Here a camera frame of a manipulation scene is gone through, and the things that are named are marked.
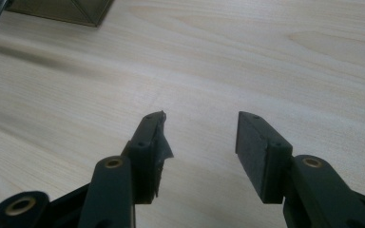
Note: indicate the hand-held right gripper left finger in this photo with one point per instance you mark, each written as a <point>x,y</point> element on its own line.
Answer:
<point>141,171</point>

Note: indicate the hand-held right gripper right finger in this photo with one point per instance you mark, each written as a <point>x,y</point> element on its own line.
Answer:
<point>266,158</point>

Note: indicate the olive green box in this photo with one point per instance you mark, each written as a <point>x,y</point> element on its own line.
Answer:
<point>65,11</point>

